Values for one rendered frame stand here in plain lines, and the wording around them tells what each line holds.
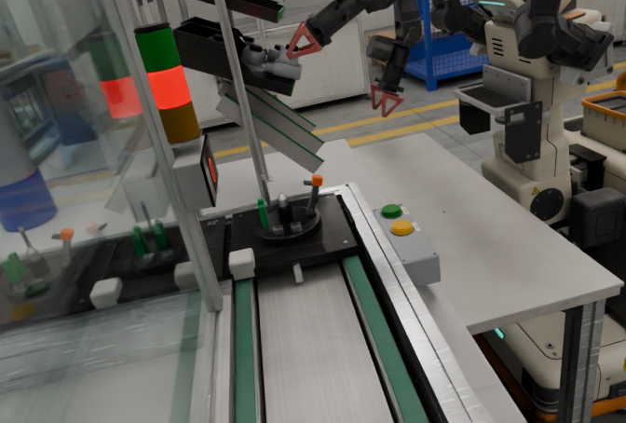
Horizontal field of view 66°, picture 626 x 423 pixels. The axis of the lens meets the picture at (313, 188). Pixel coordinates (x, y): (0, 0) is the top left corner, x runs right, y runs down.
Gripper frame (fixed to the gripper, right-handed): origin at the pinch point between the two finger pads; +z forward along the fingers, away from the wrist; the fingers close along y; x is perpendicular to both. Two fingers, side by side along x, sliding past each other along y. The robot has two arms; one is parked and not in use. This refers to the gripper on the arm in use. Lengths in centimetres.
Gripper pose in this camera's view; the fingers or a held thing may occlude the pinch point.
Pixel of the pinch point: (290, 52)
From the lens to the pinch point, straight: 113.5
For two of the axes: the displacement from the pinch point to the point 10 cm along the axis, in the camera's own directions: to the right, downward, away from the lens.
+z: -7.9, 5.7, 2.4
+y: 0.4, 4.3, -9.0
